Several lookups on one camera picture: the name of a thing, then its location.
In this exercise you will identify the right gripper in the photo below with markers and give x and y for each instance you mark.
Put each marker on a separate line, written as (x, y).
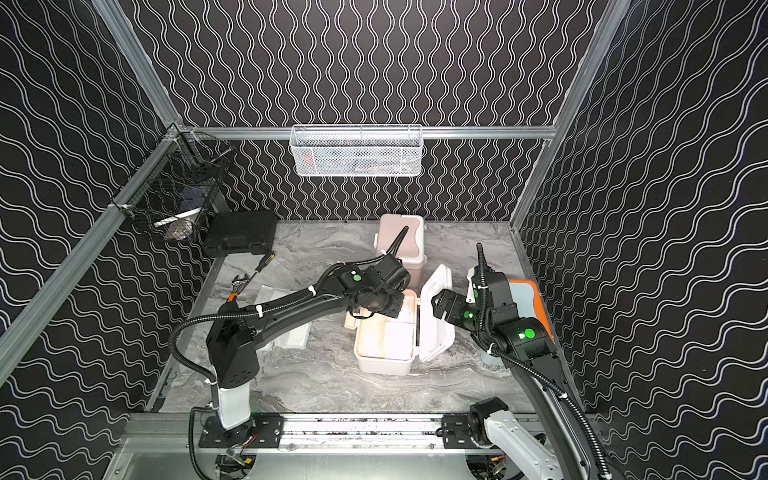
(458, 301)

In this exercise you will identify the peach tray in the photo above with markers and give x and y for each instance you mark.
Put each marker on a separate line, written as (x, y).
(370, 331)

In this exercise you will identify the white first aid box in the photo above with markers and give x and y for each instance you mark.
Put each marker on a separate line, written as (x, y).
(433, 335)

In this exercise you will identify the pink first aid box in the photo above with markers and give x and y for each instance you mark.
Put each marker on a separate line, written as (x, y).
(412, 249)

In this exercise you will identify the light blue first aid box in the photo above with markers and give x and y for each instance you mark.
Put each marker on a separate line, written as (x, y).
(528, 300)

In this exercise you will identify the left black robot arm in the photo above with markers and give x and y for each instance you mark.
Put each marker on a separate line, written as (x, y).
(237, 334)

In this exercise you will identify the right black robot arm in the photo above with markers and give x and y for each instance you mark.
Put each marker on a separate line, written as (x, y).
(568, 447)

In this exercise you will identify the black plastic tool case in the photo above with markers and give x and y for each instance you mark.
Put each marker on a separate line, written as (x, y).
(241, 232)

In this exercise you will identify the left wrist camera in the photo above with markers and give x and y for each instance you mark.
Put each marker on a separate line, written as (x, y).
(388, 272)

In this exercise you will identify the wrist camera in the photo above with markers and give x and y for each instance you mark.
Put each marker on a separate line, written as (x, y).
(498, 288)
(388, 272)

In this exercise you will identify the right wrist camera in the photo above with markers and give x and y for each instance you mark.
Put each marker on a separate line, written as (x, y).
(498, 288)

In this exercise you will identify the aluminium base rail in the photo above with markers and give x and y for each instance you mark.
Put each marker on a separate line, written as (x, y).
(409, 433)

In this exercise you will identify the white wire wall basket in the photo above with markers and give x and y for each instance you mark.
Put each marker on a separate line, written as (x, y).
(357, 150)

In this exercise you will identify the black wire wall basket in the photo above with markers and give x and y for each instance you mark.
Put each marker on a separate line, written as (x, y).
(176, 202)

